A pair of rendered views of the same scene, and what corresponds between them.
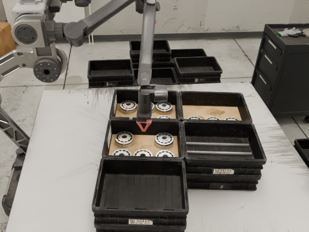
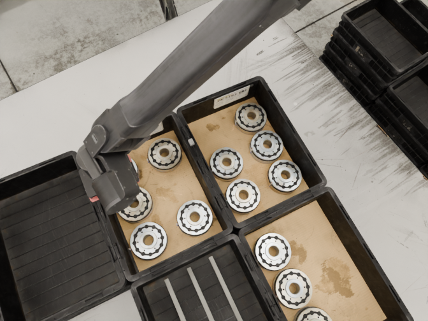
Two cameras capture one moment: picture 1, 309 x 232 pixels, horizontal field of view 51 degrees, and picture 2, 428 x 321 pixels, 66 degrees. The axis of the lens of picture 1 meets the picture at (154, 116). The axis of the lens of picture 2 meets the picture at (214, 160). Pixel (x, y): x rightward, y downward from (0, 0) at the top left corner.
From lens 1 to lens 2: 1.30 m
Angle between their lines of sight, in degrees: 44
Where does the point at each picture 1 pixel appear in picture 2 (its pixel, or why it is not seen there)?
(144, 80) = (93, 141)
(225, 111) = (353, 296)
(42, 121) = (183, 24)
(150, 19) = (227, 21)
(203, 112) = (323, 253)
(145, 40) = (170, 67)
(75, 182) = not seen: hidden behind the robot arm
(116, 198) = (43, 207)
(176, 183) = (107, 283)
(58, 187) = (76, 117)
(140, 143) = (172, 183)
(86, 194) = not seen: hidden behind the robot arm
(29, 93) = not seen: outside the picture
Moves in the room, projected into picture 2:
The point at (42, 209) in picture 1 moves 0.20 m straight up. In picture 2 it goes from (35, 121) to (5, 91)
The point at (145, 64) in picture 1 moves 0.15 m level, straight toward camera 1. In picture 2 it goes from (120, 115) to (22, 156)
